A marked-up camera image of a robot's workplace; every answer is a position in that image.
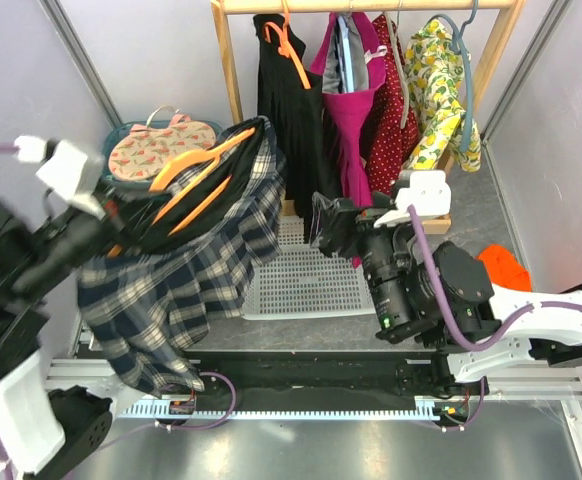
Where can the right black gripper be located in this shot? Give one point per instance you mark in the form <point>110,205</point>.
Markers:
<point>340,215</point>

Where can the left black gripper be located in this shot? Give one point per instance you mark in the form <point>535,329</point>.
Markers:
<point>126,213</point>

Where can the navy plaid skirt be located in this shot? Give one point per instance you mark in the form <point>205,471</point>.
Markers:
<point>147,310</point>

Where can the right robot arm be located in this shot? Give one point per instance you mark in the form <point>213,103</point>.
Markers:
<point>443,298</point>

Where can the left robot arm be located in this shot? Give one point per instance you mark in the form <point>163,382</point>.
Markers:
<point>45,433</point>

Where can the red polka dot skirt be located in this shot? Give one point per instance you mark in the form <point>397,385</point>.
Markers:
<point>384,146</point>

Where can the black pleated skirt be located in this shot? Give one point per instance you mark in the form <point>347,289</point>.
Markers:
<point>296,114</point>

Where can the light blue hanger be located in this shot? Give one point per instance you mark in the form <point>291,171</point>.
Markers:
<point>343,55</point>

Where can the magenta skirt grey lining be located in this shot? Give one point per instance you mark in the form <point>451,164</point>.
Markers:
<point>345,113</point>

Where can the grey hanger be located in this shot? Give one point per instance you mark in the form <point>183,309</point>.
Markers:
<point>392,26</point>

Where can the white perforated basket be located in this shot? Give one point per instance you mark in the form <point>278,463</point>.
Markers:
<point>302,283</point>

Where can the floral pink cloth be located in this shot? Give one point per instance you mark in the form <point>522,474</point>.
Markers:
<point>161,150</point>

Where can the teal laundry basket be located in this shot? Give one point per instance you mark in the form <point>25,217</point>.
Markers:
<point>121,135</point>

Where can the lemon print garment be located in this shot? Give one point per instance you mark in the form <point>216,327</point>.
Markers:
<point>437,66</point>

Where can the orange cloth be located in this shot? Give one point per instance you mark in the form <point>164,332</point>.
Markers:
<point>504,269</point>

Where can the wooden clothes rack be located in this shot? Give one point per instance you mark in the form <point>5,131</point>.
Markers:
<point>309,21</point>

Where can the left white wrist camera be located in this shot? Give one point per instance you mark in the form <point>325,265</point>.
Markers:
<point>70,172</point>

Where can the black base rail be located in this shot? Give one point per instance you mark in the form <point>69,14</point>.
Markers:
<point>328,381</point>

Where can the white cable duct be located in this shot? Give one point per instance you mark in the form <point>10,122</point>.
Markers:
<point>162,410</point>

